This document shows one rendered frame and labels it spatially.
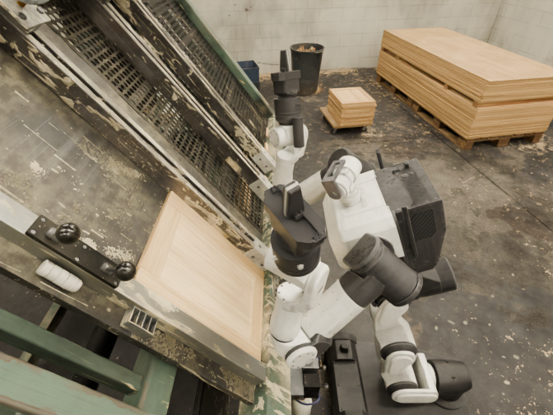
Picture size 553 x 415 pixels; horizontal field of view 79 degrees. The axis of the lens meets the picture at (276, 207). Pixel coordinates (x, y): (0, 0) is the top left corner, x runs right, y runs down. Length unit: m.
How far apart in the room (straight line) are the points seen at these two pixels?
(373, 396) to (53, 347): 1.49
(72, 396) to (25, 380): 0.08
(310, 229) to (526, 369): 2.15
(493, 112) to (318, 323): 3.81
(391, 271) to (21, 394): 0.69
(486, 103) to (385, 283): 3.66
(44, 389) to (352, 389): 1.47
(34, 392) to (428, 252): 0.90
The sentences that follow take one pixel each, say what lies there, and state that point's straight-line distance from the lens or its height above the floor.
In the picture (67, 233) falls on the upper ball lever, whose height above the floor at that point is 1.53.
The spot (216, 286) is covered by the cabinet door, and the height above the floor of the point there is 1.07.
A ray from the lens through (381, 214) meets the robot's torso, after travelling 0.89.
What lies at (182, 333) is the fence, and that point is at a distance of 0.90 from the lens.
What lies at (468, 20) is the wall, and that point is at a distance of 7.76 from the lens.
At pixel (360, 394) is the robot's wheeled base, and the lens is 1.90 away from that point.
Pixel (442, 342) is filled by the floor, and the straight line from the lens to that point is 2.42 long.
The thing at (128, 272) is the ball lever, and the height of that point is 1.43.
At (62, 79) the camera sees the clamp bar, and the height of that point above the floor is 1.63.
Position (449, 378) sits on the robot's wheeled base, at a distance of 1.89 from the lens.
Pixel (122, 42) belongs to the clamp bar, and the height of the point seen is 1.62.
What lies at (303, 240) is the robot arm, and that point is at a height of 1.57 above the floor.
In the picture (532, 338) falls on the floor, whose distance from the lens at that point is 2.71.
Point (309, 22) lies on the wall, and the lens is 6.41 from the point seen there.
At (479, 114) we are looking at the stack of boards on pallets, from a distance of 4.31.
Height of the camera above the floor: 1.91
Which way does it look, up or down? 39 degrees down
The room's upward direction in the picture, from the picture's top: straight up
